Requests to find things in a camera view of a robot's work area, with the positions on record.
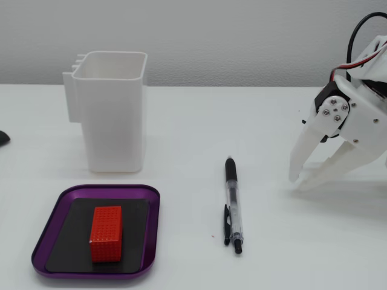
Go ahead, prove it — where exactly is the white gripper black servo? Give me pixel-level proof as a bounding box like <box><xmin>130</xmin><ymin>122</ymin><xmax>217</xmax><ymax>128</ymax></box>
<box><xmin>288</xmin><ymin>74</ymin><xmax>387</xmax><ymax>193</ymax></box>

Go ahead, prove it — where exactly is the black clear ballpoint pen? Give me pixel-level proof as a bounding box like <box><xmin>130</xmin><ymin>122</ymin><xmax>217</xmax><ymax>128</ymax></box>
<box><xmin>223</xmin><ymin>156</ymin><xmax>244</xmax><ymax>257</ymax></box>

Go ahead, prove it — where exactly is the white plastic pen holder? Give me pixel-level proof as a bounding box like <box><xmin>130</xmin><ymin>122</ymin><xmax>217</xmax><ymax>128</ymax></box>
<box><xmin>62</xmin><ymin>51</ymin><xmax>149</xmax><ymax>173</ymax></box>

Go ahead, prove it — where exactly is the purple metal tray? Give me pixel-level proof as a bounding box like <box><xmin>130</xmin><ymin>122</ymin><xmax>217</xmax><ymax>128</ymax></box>
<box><xmin>31</xmin><ymin>184</ymin><xmax>161</xmax><ymax>279</ymax></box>

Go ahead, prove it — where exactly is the red studded block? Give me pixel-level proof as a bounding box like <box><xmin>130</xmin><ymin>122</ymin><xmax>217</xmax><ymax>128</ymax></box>
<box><xmin>89</xmin><ymin>205</ymin><xmax>123</xmax><ymax>263</ymax></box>

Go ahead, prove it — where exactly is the black mat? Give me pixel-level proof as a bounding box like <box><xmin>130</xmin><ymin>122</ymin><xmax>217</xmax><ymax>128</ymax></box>
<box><xmin>45</xmin><ymin>198</ymin><xmax>151</xmax><ymax>272</ymax></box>

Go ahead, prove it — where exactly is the red white black servo wire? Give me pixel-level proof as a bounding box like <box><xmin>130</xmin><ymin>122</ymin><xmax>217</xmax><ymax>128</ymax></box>
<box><xmin>329</xmin><ymin>42</ymin><xmax>387</xmax><ymax>82</ymax></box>

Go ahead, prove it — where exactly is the black cable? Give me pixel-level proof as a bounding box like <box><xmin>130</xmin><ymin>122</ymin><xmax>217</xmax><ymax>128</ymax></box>
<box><xmin>348</xmin><ymin>11</ymin><xmax>387</xmax><ymax>84</ymax></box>

